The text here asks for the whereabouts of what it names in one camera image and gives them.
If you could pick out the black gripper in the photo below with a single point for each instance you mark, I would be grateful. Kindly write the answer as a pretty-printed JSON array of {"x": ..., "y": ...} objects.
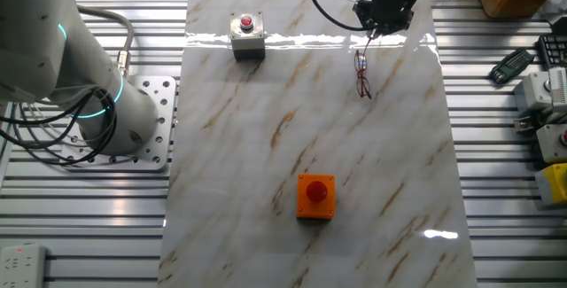
[{"x": 393, "y": 4}]

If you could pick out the dark red thin-frame glasses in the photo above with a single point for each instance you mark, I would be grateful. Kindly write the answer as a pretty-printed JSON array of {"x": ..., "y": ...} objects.
[{"x": 364, "y": 87}]

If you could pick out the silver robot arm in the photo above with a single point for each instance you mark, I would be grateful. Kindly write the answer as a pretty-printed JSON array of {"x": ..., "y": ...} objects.
[{"x": 40, "y": 35}]

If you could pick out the grey red pushbutton box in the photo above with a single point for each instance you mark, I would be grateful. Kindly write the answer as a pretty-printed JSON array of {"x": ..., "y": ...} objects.
[
  {"x": 551, "y": 146},
  {"x": 246, "y": 35}
]

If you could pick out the marble pattern table mat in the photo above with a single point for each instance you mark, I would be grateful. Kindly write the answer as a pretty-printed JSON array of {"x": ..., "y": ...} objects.
[{"x": 288, "y": 124}]

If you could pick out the black keyboard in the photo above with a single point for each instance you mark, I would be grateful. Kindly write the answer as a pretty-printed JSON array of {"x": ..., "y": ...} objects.
[{"x": 553, "y": 51}]

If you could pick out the small silver metal device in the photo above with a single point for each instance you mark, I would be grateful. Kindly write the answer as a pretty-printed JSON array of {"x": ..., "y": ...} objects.
[{"x": 523, "y": 125}]

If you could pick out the orange red pushbutton box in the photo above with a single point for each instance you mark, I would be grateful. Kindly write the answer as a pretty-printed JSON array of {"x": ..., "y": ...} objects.
[{"x": 316, "y": 190}]

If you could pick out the yellow box with green button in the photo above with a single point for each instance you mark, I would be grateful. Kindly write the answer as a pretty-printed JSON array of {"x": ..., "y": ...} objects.
[{"x": 553, "y": 184}]

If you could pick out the white power strip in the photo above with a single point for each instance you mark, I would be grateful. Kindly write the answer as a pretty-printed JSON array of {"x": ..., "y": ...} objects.
[{"x": 22, "y": 266}]

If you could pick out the silver ribbed camera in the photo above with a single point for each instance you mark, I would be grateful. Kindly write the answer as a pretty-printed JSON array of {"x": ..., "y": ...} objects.
[{"x": 559, "y": 88}]

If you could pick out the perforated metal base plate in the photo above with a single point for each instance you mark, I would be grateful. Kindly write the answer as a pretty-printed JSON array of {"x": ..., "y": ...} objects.
[{"x": 164, "y": 115}]

